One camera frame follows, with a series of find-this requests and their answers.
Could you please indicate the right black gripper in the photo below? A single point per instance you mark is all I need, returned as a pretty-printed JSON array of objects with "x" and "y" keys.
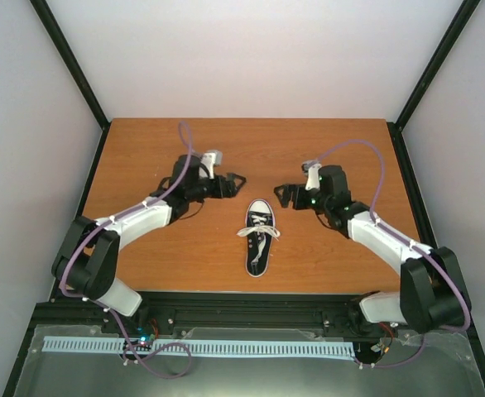
[{"x": 290, "y": 188}]

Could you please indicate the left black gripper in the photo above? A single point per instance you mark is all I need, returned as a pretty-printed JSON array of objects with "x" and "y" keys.
[{"x": 229, "y": 190}]

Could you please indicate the white shoelace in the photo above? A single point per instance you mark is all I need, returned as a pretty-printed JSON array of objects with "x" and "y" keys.
[{"x": 260, "y": 230}]

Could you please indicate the black white canvas sneaker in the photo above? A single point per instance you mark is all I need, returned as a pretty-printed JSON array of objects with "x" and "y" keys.
[{"x": 262, "y": 206}]

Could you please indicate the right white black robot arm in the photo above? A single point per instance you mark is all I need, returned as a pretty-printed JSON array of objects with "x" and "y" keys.
[{"x": 432, "y": 293}]

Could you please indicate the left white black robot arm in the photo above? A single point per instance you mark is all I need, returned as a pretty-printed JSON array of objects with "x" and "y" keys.
[{"x": 87, "y": 261}]

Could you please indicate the small electronics board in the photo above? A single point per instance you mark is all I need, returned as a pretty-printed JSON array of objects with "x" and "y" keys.
[{"x": 145, "y": 342}]

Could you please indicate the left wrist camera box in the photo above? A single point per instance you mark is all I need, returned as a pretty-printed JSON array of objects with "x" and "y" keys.
[{"x": 208, "y": 161}]

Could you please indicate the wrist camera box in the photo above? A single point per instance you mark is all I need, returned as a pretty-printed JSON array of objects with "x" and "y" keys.
[
  {"x": 208, "y": 161},
  {"x": 311, "y": 169}
]

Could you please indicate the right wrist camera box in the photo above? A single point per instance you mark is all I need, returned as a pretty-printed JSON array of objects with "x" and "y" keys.
[{"x": 311, "y": 169}]

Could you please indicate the black aluminium frame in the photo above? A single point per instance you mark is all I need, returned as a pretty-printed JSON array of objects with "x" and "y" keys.
[{"x": 226, "y": 308}]

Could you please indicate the light blue slotted cable duct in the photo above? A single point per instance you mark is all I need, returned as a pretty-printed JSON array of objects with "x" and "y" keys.
[{"x": 210, "y": 348}]

